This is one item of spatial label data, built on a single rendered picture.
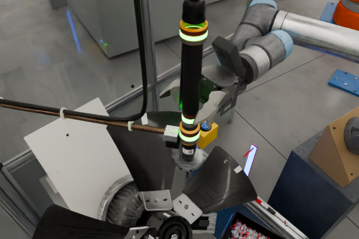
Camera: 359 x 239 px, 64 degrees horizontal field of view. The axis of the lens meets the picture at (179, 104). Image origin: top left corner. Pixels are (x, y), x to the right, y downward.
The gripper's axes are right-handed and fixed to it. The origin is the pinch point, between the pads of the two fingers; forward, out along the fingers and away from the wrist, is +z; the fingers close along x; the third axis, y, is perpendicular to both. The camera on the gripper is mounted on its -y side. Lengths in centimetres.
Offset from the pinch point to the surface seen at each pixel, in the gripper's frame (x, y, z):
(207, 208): -4.5, 47.9, -7.8
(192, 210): -1.9, 47.7, -3.8
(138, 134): 18.2, 26.3, -0.8
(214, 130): 21, 61, -41
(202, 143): 21, 64, -34
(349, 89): 13, 163, -256
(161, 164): 9.2, 32.0, -1.4
